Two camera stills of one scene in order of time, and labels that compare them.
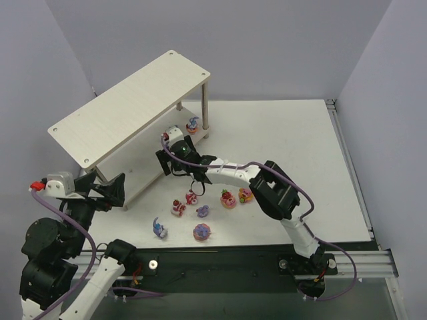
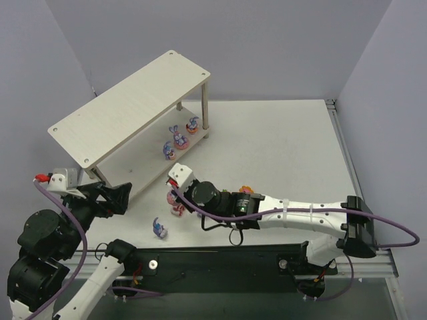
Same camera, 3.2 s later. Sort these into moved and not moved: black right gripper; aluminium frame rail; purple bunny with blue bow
Moved: black right gripper
Not moved: aluminium frame rail; purple bunny with blue bow
